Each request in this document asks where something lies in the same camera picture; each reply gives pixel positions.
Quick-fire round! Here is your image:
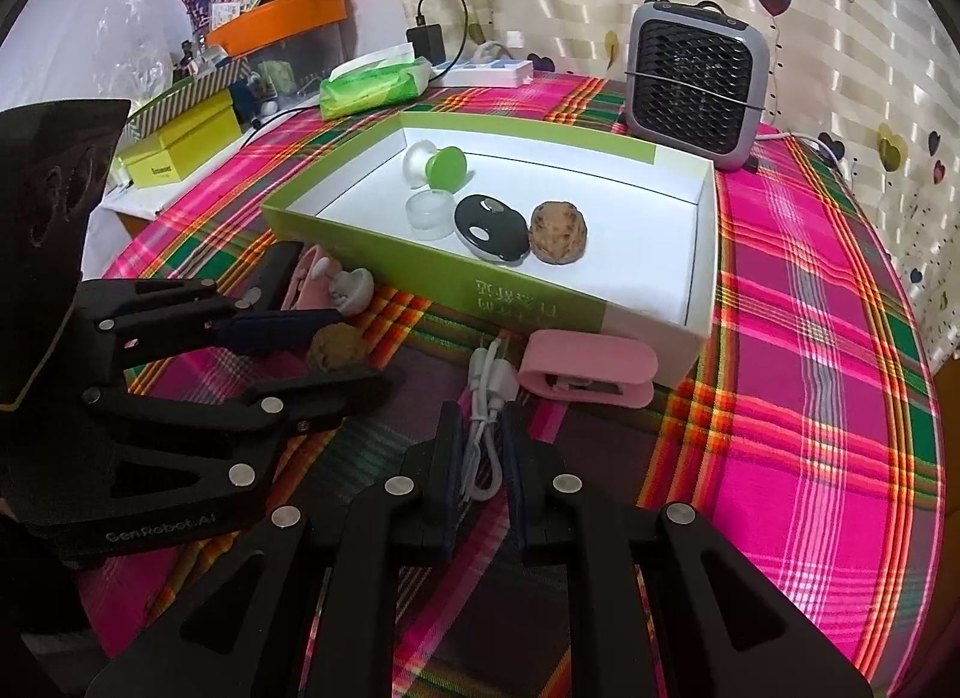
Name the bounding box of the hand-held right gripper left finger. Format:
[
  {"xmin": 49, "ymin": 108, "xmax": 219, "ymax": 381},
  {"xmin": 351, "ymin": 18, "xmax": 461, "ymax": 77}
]
[{"xmin": 86, "ymin": 402, "xmax": 462, "ymax": 698}]

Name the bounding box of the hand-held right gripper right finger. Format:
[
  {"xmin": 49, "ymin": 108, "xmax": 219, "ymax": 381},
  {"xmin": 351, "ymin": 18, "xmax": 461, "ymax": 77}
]
[{"xmin": 501, "ymin": 402, "xmax": 875, "ymax": 698}]

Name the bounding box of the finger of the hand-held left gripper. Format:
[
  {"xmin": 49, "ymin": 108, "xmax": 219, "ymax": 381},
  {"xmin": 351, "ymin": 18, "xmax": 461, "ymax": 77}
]
[
  {"xmin": 79, "ymin": 368, "xmax": 395, "ymax": 513},
  {"xmin": 79, "ymin": 278, "xmax": 327, "ymax": 370}
]

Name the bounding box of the brown walnut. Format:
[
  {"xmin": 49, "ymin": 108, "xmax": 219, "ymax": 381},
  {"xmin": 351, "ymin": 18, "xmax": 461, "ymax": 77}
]
[
  {"xmin": 306, "ymin": 323, "xmax": 368, "ymax": 373},
  {"xmin": 529, "ymin": 200, "xmax": 590, "ymax": 266}
]

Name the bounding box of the pink clip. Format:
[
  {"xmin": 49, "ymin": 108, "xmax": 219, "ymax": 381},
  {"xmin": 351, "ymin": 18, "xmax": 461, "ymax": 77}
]
[
  {"xmin": 517, "ymin": 330, "xmax": 661, "ymax": 410},
  {"xmin": 279, "ymin": 244, "xmax": 338, "ymax": 310}
]

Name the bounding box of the black clip case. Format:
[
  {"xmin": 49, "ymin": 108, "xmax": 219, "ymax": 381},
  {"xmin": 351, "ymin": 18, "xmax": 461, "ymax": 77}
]
[{"xmin": 244, "ymin": 242, "xmax": 305, "ymax": 309}]

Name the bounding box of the translucent white cap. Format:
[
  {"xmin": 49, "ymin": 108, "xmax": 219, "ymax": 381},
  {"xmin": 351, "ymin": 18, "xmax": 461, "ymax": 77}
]
[{"xmin": 405, "ymin": 189, "xmax": 457, "ymax": 241}]

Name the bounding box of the black oval disc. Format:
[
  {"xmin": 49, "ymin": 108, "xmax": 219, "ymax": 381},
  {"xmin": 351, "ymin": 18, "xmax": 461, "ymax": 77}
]
[{"xmin": 454, "ymin": 193, "xmax": 528, "ymax": 265}]

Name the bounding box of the green and white spool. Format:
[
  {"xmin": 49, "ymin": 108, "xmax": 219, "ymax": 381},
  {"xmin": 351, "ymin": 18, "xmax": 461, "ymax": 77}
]
[{"xmin": 403, "ymin": 141, "xmax": 470, "ymax": 195}]

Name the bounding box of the green and white cardboard box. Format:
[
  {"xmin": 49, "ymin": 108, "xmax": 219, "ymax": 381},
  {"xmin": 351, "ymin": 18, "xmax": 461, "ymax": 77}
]
[{"xmin": 259, "ymin": 109, "xmax": 717, "ymax": 388}]

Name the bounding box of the white side table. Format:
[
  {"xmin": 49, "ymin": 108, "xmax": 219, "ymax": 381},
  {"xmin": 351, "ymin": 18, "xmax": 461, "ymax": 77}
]
[{"xmin": 101, "ymin": 173, "xmax": 181, "ymax": 219}]

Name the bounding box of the yellow-green shoe box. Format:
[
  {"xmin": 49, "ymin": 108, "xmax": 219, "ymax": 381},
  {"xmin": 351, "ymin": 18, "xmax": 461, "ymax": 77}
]
[{"xmin": 120, "ymin": 92, "xmax": 252, "ymax": 189}]

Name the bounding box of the clear plastic bag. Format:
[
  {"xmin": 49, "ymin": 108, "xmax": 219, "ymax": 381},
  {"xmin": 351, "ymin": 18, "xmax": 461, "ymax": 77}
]
[{"xmin": 94, "ymin": 0, "xmax": 196, "ymax": 114}]

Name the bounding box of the striped box lid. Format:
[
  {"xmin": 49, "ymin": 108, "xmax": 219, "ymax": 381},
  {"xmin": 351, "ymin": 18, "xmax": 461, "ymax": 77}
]
[{"xmin": 124, "ymin": 56, "xmax": 252, "ymax": 125}]

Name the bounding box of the green tissue pack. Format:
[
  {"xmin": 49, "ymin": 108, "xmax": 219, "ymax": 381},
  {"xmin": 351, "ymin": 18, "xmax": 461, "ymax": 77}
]
[{"xmin": 319, "ymin": 45, "xmax": 436, "ymax": 120}]

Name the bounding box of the clear storage bin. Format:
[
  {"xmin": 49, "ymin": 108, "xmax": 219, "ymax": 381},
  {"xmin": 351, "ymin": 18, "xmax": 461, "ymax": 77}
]
[{"xmin": 247, "ymin": 23, "xmax": 350, "ymax": 106}]

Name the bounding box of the orange bin lid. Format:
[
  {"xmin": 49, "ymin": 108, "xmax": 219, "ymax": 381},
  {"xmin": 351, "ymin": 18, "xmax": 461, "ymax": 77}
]
[{"xmin": 206, "ymin": 0, "xmax": 350, "ymax": 58}]

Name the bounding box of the black charger adapter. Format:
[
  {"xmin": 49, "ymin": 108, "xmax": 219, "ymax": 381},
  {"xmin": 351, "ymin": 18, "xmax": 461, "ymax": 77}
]
[{"xmin": 406, "ymin": 24, "xmax": 443, "ymax": 61}]

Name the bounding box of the white power strip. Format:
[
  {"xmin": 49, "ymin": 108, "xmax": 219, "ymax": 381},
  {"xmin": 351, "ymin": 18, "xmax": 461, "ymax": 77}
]
[{"xmin": 435, "ymin": 56, "xmax": 535, "ymax": 88}]

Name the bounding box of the grey desk heater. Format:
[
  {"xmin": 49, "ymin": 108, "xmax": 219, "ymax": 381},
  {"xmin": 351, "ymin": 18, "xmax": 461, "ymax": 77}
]
[{"xmin": 622, "ymin": 0, "xmax": 773, "ymax": 170}]

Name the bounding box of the heart print curtain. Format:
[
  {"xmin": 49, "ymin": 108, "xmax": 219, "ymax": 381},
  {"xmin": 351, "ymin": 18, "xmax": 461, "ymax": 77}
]
[{"xmin": 379, "ymin": 0, "xmax": 960, "ymax": 369}]

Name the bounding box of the black charger cable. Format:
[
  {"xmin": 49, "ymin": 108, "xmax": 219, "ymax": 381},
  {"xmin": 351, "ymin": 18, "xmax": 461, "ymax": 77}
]
[{"xmin": 415, "ymin": 0, "xmax": 470, "ymax": 69}]

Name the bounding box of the white heater cable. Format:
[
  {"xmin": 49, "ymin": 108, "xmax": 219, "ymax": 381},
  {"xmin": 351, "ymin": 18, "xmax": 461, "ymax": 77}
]
[{"xmin": 750, "ymin": 128, "xmax": 854, "ymax": 168}]

